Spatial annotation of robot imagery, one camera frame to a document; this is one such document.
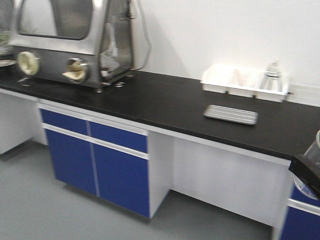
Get white plastic bin right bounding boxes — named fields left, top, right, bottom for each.
left=255, top=72, right=291, bottom=103

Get stainless steel glove box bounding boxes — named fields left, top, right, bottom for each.
left=9, top=0, right=135, bottom=92

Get clear glass conical flask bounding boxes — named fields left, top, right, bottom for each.
left=259, top=60, right=283, bottom=92

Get white plastic bin middle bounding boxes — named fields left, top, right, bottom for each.
left=228, top=68, right=261, bottom=98

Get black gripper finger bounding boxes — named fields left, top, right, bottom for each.
left=288, top=154, right=320, bottom=201

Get blue white lab cabinet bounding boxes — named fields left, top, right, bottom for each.
left=39, top=100, right=173, bottom=219

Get clear glass beaker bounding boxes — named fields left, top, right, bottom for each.
left=292, top=128, right=320, bottom=201

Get blue cabinet at right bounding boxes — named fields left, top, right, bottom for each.
left=279, top=175, right=320, bottom=240

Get silver metal tray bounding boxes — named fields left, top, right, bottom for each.
left=203, top=105, right=259, bottom=125

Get white plastic bin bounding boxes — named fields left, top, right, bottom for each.
left=255, top=72, right=291, bottom=103
left=200, top=64, right=235, bottom=94
left=228, top=68, right=261, bottom=98

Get white plastic bin left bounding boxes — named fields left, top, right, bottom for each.
left=200, top=64, right=235, bottom=94

